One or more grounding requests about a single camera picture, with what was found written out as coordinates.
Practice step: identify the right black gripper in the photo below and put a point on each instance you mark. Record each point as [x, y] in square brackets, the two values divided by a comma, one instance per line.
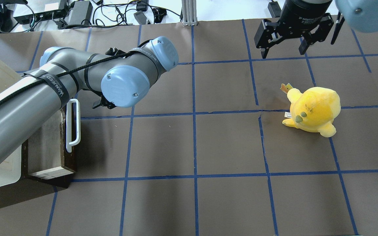
[302, 14]

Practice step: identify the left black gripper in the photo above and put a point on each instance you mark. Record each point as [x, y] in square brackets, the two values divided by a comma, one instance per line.
[105, 102]

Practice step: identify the wooden drawer with white handle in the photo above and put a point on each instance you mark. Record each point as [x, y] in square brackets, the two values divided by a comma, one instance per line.
[50, 150]

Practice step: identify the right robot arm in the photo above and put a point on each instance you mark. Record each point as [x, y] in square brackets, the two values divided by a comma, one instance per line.
[361, 15]

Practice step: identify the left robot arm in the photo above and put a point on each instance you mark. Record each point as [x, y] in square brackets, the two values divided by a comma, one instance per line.
[120, 80]

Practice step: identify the dark wooden drawer cabinet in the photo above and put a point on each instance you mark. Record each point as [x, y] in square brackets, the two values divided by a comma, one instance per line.
[30, 187]

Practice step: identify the yellow plush toy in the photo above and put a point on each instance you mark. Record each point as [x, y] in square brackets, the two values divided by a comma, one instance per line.
[313, 110]

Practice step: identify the black power brick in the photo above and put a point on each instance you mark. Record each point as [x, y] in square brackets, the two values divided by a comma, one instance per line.
[80, 12]

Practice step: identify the brown paper table cover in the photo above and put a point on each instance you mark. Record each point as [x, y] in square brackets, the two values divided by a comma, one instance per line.
[205, 152]

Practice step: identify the aluminium frame post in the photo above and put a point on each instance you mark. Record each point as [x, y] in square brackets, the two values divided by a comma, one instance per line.
[189, 13]

